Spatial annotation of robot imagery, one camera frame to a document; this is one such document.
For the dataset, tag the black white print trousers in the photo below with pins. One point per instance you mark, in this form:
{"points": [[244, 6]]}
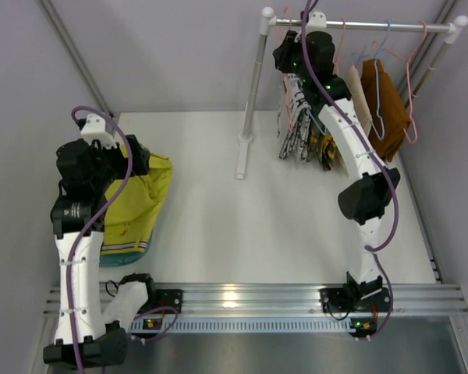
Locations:
{"points": [[293, 119]]}

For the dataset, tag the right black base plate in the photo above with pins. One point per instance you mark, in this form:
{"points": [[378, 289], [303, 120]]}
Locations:
{"points": [[341, 302]]}

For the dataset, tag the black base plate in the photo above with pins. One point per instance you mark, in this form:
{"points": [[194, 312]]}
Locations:
{"points": [[170, 297], [341, 302]]}

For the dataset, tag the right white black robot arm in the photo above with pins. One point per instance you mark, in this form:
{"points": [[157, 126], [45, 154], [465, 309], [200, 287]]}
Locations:
{"points": [[363, 202]]}

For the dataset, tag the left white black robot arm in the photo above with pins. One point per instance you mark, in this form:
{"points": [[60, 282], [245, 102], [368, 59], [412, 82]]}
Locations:
{"points": [[88, 336]]}

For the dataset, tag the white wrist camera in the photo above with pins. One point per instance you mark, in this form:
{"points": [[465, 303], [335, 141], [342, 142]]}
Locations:
{"points": [[316, 21], [94, 128]]}

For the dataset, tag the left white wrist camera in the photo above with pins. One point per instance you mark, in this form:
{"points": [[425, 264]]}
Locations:
{"points": [[94, 128]]}

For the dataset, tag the aluminium mounting rail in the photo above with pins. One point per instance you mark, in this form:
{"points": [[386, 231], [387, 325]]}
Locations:
{"points": [[302, 300]]}

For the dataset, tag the brown trousers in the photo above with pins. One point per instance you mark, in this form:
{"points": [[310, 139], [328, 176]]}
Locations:
{"points": [[393, 111]]}

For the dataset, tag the beige trousers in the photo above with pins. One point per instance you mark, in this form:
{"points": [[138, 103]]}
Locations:
{"points": [[361, 115]]}

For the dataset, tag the camouflage yellow trousers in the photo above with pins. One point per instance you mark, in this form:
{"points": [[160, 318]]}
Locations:
{"points": [[321, 148]]}

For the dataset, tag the white metal clothes rack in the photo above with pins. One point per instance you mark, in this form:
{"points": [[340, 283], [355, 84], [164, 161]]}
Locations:
{"points": [[450, 30]]}

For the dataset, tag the teal plastic bin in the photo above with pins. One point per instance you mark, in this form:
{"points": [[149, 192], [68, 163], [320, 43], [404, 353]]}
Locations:
{"points": [[121, 261]]}

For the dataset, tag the yellow-green trousers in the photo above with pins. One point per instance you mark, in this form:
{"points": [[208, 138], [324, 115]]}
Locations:
{"points": [[129, 221]]}

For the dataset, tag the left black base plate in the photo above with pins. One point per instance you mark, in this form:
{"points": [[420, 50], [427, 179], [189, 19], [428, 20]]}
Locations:
{"points": [[170, 297]]}

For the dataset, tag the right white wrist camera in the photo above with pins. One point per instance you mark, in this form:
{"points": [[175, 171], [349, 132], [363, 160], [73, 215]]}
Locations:
{"points": [[316, 21]]}

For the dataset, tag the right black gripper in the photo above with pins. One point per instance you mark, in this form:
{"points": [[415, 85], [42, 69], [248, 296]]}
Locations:
{"points": [[282, 54]]}

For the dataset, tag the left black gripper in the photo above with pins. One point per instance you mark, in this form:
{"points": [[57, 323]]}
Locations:
{"points": [[136, 154]]}

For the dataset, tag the grey slotted cable duct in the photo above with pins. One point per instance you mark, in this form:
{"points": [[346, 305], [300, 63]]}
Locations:
{"points": [[311, 324]]}

